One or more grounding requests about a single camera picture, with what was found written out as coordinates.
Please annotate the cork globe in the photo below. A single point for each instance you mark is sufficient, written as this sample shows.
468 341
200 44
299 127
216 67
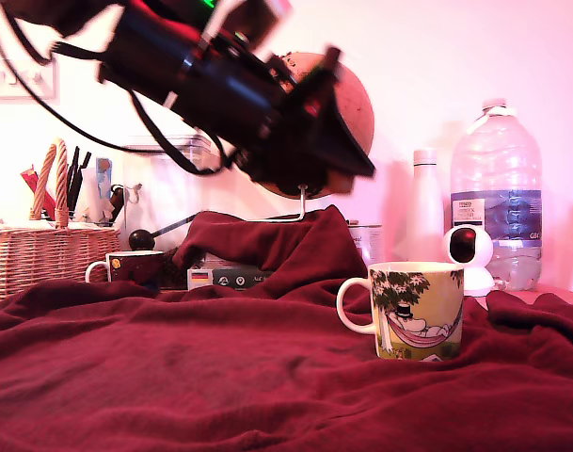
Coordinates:
356 108

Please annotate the metal globe stand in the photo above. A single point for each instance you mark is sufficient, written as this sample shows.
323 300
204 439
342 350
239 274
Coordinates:
304 205

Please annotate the metal tin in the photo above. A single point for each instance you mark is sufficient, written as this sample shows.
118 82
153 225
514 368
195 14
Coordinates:
367 242

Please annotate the pale grey box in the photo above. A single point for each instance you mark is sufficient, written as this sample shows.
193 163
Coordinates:
229 261

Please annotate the white bottle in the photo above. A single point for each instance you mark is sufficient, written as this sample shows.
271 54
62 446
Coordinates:
424 212

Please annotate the clear plastic lidded container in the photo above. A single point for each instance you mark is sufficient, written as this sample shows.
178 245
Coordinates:
173 202

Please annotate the dark box with flag print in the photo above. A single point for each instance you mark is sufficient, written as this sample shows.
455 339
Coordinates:
229 280

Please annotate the blue and white utensil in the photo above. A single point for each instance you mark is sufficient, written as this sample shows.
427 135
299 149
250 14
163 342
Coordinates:
104 181

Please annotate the large clear water bottle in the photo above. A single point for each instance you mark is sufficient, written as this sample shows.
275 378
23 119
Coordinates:
498 165

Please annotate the black ball-ended tool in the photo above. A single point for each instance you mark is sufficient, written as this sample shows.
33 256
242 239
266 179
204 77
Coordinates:
141 240

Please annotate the cartoon print mug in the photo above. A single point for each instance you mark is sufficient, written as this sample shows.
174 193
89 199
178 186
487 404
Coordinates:
422 306

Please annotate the dark red fleece blanket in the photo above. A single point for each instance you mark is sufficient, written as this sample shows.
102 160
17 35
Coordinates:
220 376

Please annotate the red packet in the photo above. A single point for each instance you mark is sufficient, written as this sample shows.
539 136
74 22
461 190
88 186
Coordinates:
31 181

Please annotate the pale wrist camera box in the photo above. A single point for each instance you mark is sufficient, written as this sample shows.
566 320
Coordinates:
248 19

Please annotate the small white round camera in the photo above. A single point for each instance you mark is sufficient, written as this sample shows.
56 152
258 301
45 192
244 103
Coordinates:
476 278

